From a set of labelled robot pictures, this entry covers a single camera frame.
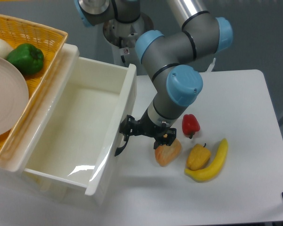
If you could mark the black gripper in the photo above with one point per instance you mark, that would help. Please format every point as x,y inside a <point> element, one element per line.
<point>162,134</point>

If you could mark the black top drawer handle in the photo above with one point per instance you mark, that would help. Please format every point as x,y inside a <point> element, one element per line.
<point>120,149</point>

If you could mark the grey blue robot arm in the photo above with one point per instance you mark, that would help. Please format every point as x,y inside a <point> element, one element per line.
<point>165,59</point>

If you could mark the white drawer cabinet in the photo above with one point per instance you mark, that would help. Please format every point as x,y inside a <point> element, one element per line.
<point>21,142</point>

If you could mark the orange bread piece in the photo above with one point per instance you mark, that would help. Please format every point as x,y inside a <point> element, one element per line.
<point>166,154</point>

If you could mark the red bell pepper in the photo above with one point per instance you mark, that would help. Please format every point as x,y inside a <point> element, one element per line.
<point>190,125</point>

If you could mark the yellow bell pepper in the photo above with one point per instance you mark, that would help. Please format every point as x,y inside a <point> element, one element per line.
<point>198,157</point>

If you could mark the yellow banana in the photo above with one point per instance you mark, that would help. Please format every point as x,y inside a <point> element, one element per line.
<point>213,169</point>

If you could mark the yellow wicker basket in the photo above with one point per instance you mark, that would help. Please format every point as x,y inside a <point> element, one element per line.
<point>16,31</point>

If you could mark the green bell pepper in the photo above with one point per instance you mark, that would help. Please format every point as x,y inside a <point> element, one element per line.
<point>27,58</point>

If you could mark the beige round plate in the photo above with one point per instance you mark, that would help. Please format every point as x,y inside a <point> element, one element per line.
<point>14,95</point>

